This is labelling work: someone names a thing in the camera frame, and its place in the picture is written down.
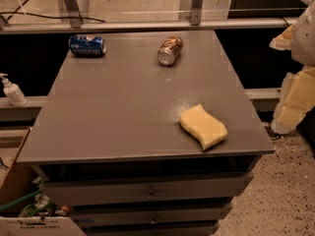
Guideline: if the grey drawer cabinet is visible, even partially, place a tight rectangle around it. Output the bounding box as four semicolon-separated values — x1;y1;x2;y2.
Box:
19;30;274;236

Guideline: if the cardboard box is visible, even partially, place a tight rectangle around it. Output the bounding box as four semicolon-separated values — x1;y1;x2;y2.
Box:
0;127;35;212

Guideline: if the orange soda can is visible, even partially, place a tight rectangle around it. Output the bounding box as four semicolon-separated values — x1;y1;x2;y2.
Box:
157;35;184;66

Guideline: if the black cable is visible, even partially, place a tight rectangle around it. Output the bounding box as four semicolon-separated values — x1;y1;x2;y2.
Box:
0;0;106;24

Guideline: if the white pump bottle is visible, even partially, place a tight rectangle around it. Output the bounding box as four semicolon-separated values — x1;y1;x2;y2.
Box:
0;73;27;107

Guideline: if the green hose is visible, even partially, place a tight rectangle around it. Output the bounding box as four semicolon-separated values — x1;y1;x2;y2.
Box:
0;189;42;213

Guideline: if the yellow sponge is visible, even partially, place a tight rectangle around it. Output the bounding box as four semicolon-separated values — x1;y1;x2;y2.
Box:
179;104;228;150

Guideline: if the metal frame rail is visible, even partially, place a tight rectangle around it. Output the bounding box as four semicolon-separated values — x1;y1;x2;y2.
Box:
0;17;297;34

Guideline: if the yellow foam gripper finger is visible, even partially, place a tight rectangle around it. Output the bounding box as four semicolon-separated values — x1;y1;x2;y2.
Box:
269;24;294;50
271;66;315;134

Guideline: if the blue soda can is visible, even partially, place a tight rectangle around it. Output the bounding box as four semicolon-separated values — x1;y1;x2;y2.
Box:
68;34;106;57

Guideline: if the white printed box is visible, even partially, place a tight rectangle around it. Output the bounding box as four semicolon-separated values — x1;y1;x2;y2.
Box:
0;216;87;236

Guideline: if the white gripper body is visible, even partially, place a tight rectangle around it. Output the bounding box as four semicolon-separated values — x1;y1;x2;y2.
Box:
291;0;315;66

